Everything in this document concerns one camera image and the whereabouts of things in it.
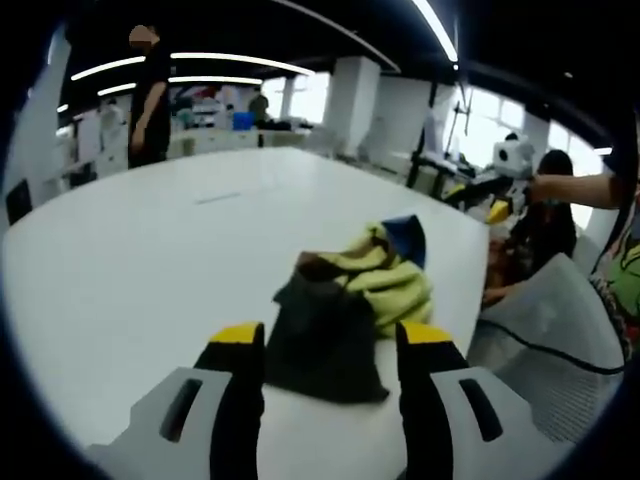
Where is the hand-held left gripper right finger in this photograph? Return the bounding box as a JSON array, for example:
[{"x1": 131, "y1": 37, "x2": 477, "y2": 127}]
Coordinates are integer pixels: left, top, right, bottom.
[{"x1": 394, "y1": 319, "x2": 576, "y2": 480}]

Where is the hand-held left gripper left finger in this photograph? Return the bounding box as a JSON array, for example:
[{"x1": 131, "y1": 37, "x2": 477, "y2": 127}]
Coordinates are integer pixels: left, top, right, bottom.
[{"x1": 87, "y1": 321, "x2": 266, "y2": 480}]

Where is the green and dark garment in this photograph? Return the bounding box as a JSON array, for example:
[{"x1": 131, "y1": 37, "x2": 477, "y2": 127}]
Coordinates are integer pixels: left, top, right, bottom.
[{"x1": 272, "y1": 213, "x2": 434, "y2": 404}]

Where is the black metal stand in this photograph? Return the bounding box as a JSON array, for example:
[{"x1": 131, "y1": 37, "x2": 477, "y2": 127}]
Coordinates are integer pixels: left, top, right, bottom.
[{"x1": 405, "y1": 83, "x2": 474, "y2": 190}]

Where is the grey mesh chair back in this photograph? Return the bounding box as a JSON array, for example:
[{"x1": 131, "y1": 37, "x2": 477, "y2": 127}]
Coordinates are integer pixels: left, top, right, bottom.
[{"x1": 469, "y1": 252, "x2": 627, "y2": 446}]

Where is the ceiling light strip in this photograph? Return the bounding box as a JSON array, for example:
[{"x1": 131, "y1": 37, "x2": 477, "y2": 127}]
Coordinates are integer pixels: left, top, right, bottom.
[
  {"x1": 69, "y1": 55, "x2": 147, "y2": 82},
  {"x1": 410, "y1": 0, "x2": 460, "y2": 65},
  {"x1": 169, "y1": 51, "x2": 317, "y2": 77}
]

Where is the white pillar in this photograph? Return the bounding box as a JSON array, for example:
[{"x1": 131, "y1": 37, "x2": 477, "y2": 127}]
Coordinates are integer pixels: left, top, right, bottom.
[{"x1": 323, "y1": 55, "x2": 382, "y2": 157}]

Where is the person's green patterned clothing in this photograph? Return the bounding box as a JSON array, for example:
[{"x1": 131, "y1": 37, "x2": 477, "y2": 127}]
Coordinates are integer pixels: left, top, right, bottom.
[{"x1": 591, "y1": 197, "x2": 640, "y2": 354}]

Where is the black cable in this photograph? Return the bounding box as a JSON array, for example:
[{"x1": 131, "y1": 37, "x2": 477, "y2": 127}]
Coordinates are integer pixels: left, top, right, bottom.
[{"x1": 478, "y1": 318, "x2": 627, "y2": 375}]

